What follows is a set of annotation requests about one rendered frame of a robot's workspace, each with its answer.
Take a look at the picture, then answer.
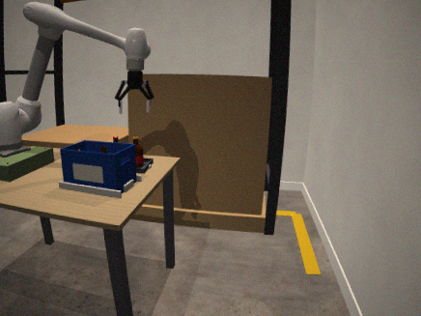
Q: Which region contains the white flat rail with screws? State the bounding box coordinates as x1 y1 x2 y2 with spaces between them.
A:
59 175 142 198

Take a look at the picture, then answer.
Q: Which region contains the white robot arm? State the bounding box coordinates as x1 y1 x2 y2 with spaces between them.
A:
0 2 151 158

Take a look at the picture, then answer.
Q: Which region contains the brown bottle with yellow cap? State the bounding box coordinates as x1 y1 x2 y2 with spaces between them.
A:
133 137 144 168

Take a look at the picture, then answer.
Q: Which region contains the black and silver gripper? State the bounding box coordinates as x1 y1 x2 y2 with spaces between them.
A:
115 72 154 114

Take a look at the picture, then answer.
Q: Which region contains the blue bottle crate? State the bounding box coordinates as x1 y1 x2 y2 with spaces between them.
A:
63 140 137 193

